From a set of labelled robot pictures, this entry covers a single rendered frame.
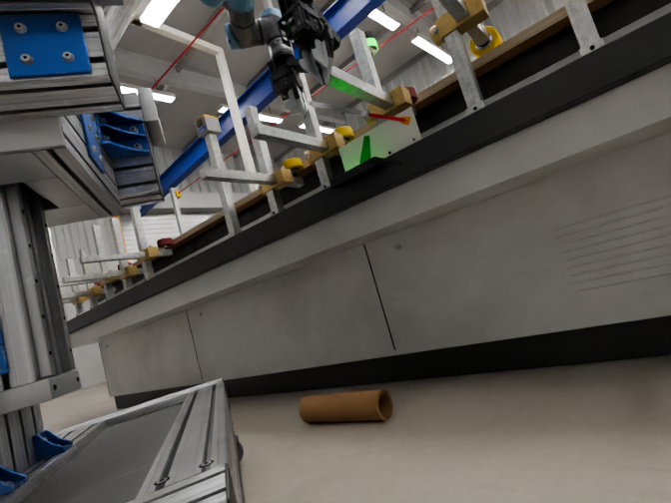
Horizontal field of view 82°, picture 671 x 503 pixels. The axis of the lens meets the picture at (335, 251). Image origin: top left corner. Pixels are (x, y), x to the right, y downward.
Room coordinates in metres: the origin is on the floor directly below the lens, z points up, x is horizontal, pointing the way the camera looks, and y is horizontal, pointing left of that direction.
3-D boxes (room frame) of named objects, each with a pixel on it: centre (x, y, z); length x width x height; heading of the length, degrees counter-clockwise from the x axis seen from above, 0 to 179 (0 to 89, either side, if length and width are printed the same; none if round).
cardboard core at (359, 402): (1.20, 0.10, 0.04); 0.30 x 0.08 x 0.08; 53
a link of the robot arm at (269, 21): (1.14, 0.00, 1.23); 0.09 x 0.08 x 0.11; 100
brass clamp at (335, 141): (1.22, -0.06, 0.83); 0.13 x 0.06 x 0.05; 53
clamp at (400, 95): (1.07, -0.26, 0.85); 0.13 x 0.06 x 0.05; 53
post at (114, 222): (2.13, 1.16, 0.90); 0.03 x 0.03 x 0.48; 53
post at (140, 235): (1.98, 0.96, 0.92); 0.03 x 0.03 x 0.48; 53
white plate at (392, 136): (1.08, -0.20, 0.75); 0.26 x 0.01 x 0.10; 53
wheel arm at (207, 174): (1.28, 0.19, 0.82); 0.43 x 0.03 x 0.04; 143
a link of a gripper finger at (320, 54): (0.78, -0.08, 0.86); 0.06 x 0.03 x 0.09; 143
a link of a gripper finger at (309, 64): (0.80, -0.06, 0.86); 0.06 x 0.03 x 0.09; 143
